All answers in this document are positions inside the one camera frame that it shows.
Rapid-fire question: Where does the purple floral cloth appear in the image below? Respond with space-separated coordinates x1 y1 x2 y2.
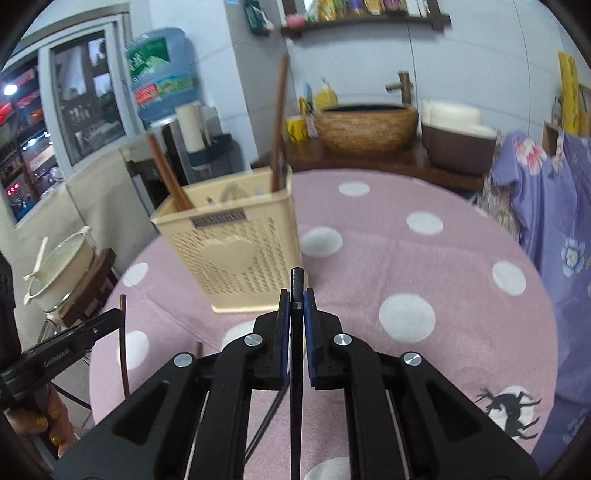
478 131 591 462

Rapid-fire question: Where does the teal roll holder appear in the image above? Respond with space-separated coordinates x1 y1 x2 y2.
185 134 237 168

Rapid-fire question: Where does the yellow box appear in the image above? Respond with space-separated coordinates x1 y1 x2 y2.
558 52 581 137

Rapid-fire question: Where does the window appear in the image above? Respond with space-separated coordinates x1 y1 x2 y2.
39 21 134 168

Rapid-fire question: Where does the yellow bottle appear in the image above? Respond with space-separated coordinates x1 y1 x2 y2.
314 78 339 112

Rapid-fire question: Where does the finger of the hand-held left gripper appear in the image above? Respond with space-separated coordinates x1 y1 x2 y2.
69 309 126 348

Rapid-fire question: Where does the bronze faucet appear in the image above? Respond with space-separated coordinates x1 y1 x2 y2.
385 71 413 108

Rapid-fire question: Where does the grey water dispenser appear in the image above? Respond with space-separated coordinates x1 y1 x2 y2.
159 121 195 188

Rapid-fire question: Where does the wicker basin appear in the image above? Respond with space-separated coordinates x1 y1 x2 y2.
314 104 419 154

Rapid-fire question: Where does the cream pot with lid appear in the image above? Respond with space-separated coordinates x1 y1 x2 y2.
23 225 96 315

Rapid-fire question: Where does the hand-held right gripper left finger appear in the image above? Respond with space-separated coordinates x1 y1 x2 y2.
54 288 293 480

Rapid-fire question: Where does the wooden counter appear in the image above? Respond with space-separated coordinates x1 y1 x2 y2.
252 136 485 190

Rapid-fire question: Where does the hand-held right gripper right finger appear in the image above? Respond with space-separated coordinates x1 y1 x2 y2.
302 287 540 480

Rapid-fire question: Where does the blue water bottle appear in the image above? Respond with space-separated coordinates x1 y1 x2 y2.
126 28 200 123

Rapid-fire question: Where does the row of packets on shelf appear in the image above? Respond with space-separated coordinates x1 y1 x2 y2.
305 0 431 22

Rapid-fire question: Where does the dark wooden stool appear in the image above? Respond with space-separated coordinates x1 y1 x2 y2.
60 248 118 328

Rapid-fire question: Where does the yellow mug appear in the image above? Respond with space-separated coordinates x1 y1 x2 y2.
285 115 309 143

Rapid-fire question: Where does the pink polka dot tablecloth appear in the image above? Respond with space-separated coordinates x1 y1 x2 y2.
88 168 561 480

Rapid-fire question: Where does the cream plastic utensil basket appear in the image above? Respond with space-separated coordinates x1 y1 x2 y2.
151 166 303 315

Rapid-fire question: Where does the brown wooden chopstick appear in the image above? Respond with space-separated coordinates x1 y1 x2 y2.
119 294 130 398
271 56 291 192
145 134 195 212

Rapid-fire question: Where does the wooden wall shelf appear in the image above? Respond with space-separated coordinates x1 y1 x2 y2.
281 11 451 38

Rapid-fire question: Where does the beige cloth cover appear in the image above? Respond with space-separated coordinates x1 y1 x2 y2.
65 148 160 278

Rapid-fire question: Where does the green packet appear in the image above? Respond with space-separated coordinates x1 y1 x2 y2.
242 0 274 36

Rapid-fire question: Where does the brown tub with white lid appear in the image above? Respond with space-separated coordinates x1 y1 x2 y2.
420 99 500 175

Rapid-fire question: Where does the cream paper roll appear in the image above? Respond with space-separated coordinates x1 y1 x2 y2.
175 102 207 153

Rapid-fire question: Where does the person's left hand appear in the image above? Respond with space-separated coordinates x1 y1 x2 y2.
6 387 77 459

